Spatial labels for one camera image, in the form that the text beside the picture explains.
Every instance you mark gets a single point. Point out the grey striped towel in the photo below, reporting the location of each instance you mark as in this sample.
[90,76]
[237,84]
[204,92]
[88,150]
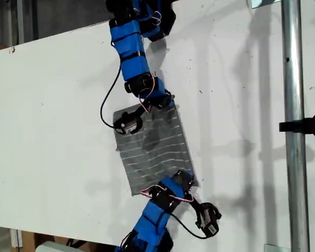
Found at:
[157,152]

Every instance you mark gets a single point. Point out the black clamp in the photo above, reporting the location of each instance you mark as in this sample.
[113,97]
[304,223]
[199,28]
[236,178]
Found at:
[304,126]

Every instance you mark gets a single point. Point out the brown cardboard under table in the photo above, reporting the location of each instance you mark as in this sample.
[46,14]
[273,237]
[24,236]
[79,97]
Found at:
[57,240]

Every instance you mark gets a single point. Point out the white table leg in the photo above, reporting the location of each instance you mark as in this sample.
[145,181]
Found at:
[15,237]

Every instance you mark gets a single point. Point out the black arm camera stalk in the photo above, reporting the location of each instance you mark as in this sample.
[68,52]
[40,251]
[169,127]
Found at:
[196,202]
[139,110]

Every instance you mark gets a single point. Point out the black arm camera box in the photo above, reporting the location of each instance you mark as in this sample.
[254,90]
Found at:
[208,220]
[127,124]

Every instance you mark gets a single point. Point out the steel post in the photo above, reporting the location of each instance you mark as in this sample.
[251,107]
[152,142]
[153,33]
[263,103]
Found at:
[294,131]

